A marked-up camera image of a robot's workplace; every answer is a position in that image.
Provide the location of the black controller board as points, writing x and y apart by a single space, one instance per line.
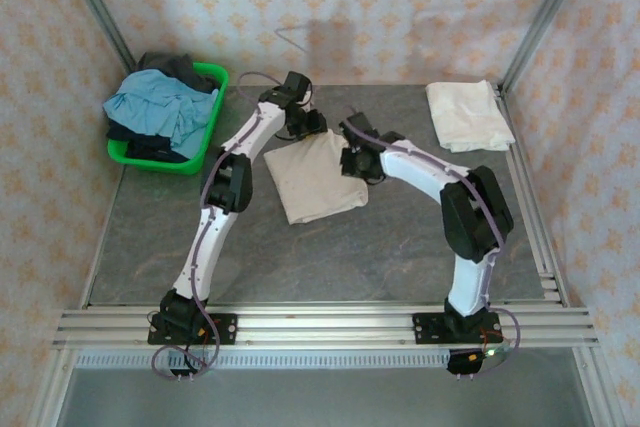
462 362
182 373

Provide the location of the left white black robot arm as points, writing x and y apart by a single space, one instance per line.
205 257

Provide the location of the white t-shirt with black print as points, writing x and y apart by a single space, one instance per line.
310 177

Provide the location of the slanted aluminium frame post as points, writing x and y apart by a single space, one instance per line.
96 7
545 22

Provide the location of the grey metal sheet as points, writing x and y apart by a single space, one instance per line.
325 399

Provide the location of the green plastic basket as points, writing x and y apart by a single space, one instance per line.
150 163

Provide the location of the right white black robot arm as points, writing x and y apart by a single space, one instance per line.
415 172

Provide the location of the dark navy t-shirt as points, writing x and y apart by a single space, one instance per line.
145 147

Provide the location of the light blue t-shirt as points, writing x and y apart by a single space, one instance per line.
145 107

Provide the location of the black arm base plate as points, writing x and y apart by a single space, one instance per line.
425 329
227 329

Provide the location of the wide aluminium mounting rail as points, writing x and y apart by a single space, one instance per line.
325 327

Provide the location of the aluminium table side rail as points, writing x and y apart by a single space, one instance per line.
521 167

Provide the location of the folded white cloth stack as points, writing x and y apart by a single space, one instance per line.
467 112

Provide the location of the dark grey t-shirt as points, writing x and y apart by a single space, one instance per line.
170 64

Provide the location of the short aluminium frame leg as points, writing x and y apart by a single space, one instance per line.
52 387
600 387

